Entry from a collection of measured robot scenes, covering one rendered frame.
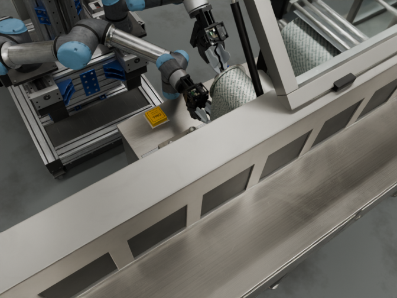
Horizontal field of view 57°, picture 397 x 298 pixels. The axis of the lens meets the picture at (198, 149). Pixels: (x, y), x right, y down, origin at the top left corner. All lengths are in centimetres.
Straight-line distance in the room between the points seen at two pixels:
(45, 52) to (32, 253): 116
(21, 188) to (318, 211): 209
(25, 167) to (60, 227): 213
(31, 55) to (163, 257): 116
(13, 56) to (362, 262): 214
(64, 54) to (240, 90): 72
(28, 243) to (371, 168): 73
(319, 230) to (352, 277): 162
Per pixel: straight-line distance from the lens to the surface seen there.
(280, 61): 66
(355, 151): 95
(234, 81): 118
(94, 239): 56
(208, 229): 78
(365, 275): 247
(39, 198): 255
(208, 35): 120
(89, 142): 238
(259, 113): 67
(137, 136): 154
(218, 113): 126
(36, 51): 167
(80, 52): 152
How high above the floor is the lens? 217
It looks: 58 degrees down
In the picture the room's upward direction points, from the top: 4 degrees clockwise
